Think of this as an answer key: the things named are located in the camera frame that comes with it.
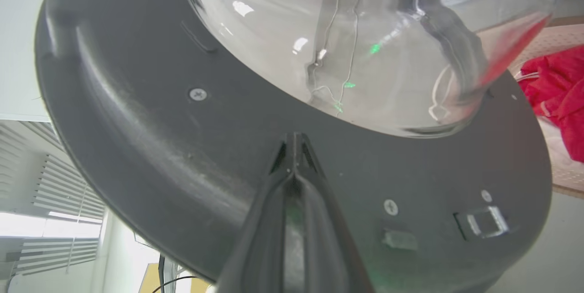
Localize white window blinds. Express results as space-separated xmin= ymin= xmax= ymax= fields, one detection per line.
xmin=0 ymin=120 xmax=106 ymax=277

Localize thin black cable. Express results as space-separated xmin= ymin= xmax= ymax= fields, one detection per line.
xmin=151 ymin=255 xmax=199 ymax=293

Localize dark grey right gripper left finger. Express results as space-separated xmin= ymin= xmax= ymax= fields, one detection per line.
xmin=214 ymin=132 xmax=296 ymax=293

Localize black base glass dome lamp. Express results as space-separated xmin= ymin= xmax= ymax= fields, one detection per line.
xmin=35 ymin=0 xmax=558 ymax=293

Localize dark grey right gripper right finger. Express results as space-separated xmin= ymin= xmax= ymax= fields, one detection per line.
xmin=295 ymin=132 xmax=375 ymax=293

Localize red garment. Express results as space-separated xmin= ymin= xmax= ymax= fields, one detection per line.
xmin=517 ymin=45 xmax=584 ymax=163

